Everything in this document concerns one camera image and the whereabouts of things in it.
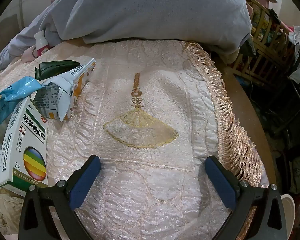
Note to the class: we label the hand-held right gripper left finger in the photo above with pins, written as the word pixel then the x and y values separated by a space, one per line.
pixel 85 182

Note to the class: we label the white box with rainbow circle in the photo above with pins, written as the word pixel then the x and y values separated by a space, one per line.
pixel 22 140

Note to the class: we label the white bottle with pink label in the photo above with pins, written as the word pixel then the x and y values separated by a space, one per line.
pixel 41 43

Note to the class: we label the light blue packet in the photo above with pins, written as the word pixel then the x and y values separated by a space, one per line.
pixel 7 100

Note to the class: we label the wooden crib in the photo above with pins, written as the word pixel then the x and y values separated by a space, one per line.
pixel 265 52

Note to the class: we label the grey garment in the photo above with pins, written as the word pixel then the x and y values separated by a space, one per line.
pixel 140 12

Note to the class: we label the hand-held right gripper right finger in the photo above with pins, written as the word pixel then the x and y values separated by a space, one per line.
pixel 220 182

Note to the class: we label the pink fringed tablecloth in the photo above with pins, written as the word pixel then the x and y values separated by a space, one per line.
pixel 150 105

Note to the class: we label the crumpled beige tissue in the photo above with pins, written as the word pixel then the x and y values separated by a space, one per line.
pixel 5 205

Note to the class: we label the dark green packet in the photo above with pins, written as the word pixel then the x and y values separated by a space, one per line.
pixel 55 67

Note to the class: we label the pink cylindrical bottle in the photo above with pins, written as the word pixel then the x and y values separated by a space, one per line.
pixel 28 55

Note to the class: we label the white and blue snack bag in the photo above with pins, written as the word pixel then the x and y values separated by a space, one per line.
pixel 57 97

